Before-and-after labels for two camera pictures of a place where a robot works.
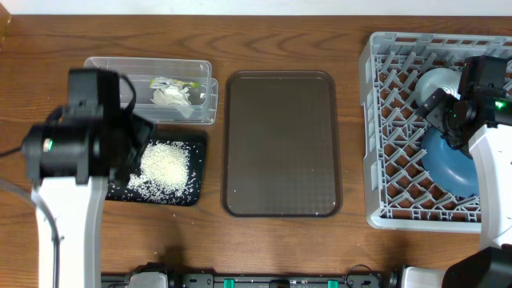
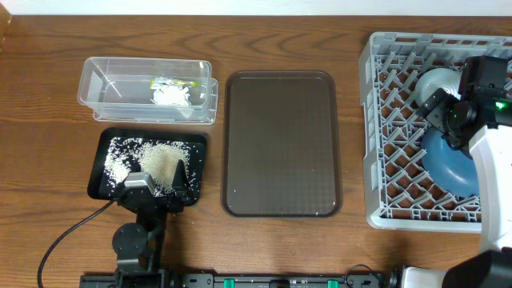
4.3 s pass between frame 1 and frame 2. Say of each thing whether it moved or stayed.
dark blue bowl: stayed
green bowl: stayed
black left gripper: moved
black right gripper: stayed
